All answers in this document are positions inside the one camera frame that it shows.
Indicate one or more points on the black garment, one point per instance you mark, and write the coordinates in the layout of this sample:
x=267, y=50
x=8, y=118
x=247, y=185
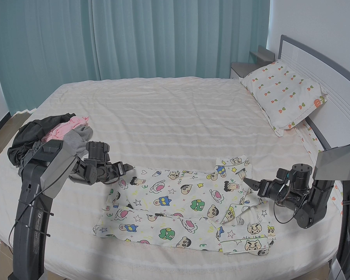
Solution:
x=32, y=130

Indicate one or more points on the pink garment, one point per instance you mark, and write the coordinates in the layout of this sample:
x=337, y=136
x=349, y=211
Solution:
x=61, y=130

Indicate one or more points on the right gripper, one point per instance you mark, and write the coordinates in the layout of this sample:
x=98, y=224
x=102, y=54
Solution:
x=267, y=188

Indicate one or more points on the bed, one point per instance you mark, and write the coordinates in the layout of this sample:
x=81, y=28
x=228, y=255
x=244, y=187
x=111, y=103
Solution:
x=178, y=112

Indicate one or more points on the white printed pyjama top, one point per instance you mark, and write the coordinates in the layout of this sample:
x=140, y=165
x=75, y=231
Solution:
x=178, y=208

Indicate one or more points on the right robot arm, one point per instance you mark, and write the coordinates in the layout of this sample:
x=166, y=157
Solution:
x=318, y=197

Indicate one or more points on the white printed pillow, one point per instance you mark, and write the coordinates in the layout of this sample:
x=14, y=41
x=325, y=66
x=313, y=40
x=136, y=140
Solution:
x=283, y=98

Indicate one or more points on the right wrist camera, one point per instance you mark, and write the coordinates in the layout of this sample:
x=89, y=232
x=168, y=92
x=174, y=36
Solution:
x=281, y=174

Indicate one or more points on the grey topped bedside table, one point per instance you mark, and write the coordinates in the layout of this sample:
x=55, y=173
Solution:
x=245, y=67

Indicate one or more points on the blue-green curtain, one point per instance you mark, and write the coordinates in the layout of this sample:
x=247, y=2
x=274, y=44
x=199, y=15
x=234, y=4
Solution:
x=46, y=39
x=178, y=28

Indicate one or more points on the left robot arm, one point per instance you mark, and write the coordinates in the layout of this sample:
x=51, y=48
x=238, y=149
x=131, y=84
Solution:
x=32, y=200

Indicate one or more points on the grey and white sweater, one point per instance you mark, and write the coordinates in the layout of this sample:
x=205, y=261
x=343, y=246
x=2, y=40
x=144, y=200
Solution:
x=75, y=140

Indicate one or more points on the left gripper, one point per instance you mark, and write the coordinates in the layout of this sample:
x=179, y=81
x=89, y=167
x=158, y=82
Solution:
x=118, y=171

